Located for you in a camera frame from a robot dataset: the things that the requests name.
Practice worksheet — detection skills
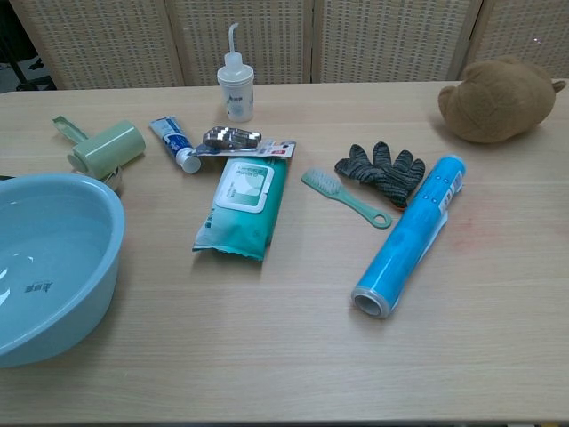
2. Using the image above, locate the light blue plastic basin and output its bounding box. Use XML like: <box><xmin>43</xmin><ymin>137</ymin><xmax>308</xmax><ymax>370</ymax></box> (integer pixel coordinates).
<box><xmin>0</xmin><ymin>172</ymin><xmax>127</xmax><ymax>369</ymax></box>

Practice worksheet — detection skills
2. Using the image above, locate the teal wet wipes pack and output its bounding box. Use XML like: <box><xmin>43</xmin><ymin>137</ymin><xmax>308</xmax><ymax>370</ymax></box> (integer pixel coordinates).
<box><xmin>191</xmin><ymin>156</ymin><xmax>289</xmax><ymax>262</ymax></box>

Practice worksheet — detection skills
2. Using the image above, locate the green scrubbing brush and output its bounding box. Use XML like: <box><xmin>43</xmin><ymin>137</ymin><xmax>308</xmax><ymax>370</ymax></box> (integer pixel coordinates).
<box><xmin>301</xmin><ymin>166</ymin><xmax>393</xmax><ymax>230</ymax></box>

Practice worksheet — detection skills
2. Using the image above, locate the blister pack of metal clips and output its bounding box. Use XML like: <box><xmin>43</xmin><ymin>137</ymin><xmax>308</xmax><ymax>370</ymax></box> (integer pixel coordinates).
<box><xmin>188</xmin><ymin>125</ymin><xmax>298</xmax><ymax>160</ymax></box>

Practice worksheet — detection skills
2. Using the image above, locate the gray knitted work glove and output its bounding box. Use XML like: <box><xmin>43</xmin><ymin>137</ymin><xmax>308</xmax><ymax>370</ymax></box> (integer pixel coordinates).
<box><xmin>333</xmin><ymin>141</ymin><xmax>427</xmax><ymax>210</ymax></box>

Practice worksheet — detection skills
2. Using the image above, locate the blue cling film roll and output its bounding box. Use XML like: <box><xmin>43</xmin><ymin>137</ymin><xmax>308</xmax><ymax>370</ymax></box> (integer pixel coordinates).
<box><xmin>350</xmin><ymin>153</ymin><xmax>469</xmax><ymax>320</ymax></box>

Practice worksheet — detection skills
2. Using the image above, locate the white squeeze bottle bent nozzle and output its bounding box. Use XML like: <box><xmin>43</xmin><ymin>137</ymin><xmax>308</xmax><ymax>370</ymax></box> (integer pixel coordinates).
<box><xmin>216</xmin><ymin>21</ymin><xmax>255</xmax><ymax>124</ymax></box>

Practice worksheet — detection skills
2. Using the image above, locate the blue white toothpaste tube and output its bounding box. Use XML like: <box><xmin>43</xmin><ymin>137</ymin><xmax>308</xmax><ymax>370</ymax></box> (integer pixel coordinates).
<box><xmin>148</xmin><ymin>116</ymin><xmax>202</xmax><ymax>175</ymax></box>

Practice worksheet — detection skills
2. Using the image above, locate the green lint roller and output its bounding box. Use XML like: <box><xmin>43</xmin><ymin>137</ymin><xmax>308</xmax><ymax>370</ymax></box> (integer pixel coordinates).
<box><xmin>51</xmin><ymin>115</ymin><xmax>147</xmax><ymax>180</ymax></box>

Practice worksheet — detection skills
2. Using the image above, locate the woven wooden screen panel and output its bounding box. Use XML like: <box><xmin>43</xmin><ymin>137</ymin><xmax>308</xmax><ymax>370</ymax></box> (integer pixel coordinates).
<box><xmin>446</xmin><ymin>0</ymin><xmax>569</xmax><ymax>82</ymax></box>
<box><xmin>164</xmin><ymin>0</ymin><xmax>316</xmax><ymax>86</ymax></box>
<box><xmin>310</xmin><ymin>0</ymin><xmax>485</xmax><ymax>85</ymax></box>
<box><xmin>8</xmin><ymin>0</ymin><xmax>184</xmax><ymax>91</ymax></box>

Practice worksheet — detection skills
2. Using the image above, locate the brown plush toy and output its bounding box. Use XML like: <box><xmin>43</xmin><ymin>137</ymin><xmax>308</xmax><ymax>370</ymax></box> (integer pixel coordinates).
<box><xmin>437</xmin><ymin>55</ymin><xmax>568</xmax><ymax>144</ymax></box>

